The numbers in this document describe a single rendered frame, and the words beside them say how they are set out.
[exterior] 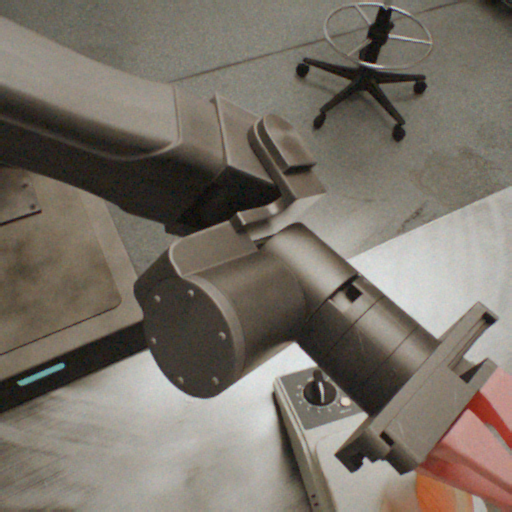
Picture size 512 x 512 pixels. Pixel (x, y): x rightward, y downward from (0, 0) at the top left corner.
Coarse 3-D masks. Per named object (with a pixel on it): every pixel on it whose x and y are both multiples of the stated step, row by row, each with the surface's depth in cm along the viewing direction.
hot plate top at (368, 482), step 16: (336, 432) 40; (352, 432) 40; (320, 448) 39; (336, 448) 39; (320, 464) 39; (336, 464) 39; (368, 464) 39; (384, 464) 39; (336, 480) 38; (352, 480) 38; (368, 480) 38; (384, 480) 38; (336, 496) 37; (352, 496) 37; (368, 496) 37
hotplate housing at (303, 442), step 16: (304, 368) 49; (272, 384) 49; (288, 400) 45; (288, 416) 44; (352, 416) 43; (288, 432) 46; (304, 432) 42; (320, 432) 42; (304, 448) 41; (304, 464) 42; (304, 480) 44; (320, 480) 40; (320, 496) 39
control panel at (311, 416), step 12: (300, 372) 48; (288, 384) 47; (300, 384) 47; (288, 396) 46; (300, 396) 45; (336, 396) 45; (300, 408) 44; (312, 408) 44; (324, 408) 44; (336, 408) 44; (348, 408) 44; (300, 420) 43; (312, 420) 43; (324, 420) 43; (336, 420) 43
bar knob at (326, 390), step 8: (320, 376) 45; (312, 384) 46; (320, 384) 44; (328, 384) 46; (304, 392) 45; (312, 392) 45; (320, 392) 43; (328, 392) 45; (312, 400) 44; (320, 400) 44; (328, 400) 44
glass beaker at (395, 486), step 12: (396, 480) 35; (408, 480) 33; (384, 492) 37; (396, 492) 34; (408, 492) 32; (384, 504) 37; (396, 504) 34; (408, 504) 32; (480, 504) 33; (492, 504) 32
